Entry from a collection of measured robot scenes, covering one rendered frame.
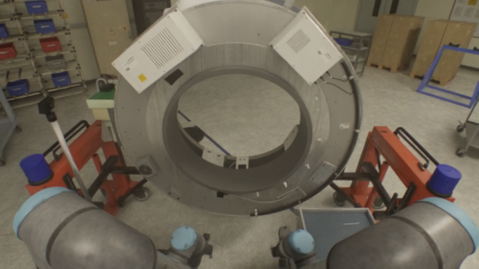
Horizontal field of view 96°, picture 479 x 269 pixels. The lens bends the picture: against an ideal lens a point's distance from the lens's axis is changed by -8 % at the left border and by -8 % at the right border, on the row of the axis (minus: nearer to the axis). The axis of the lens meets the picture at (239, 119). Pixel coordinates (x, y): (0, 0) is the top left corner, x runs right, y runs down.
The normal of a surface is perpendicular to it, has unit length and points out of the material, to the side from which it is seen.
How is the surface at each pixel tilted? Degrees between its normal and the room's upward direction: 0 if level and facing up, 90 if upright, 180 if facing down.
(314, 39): 90
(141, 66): 90
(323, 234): 0
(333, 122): 90
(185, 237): 19
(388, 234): 30
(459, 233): 35
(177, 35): 90
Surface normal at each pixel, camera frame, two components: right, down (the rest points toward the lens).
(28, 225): -0.31, -0.30
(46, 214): -0.08, -0.75
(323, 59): -0.04, 0.49
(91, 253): 0.39, -0.33
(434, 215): -0.03, -0.90
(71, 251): 0.13, -0.31
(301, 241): 0.13, -0.67
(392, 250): -0.43, -0.63
